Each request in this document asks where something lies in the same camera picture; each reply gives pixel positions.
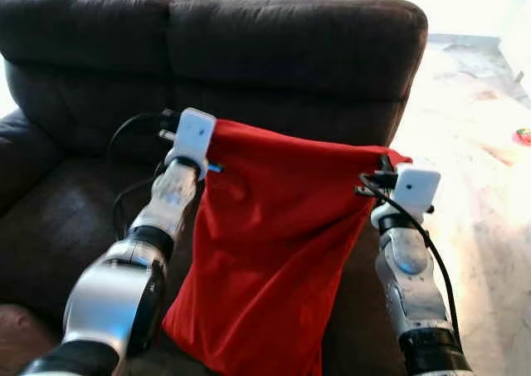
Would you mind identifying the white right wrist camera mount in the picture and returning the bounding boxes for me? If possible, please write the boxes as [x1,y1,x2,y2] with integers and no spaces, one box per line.
[371,164,443,232]

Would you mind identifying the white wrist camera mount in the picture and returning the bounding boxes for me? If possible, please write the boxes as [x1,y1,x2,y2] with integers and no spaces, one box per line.
[165,107,219,178]
[371,164,443,232]

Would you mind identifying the pink floor cushion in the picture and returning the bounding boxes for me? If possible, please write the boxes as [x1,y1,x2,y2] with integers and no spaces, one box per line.
[0,303,60,376]

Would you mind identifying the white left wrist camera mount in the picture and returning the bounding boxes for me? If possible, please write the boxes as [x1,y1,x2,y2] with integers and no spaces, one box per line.
[165,107,219,178]

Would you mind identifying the brown fabric sofa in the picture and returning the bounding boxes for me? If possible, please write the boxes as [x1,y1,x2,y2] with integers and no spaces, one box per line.
[0,0,429,376]

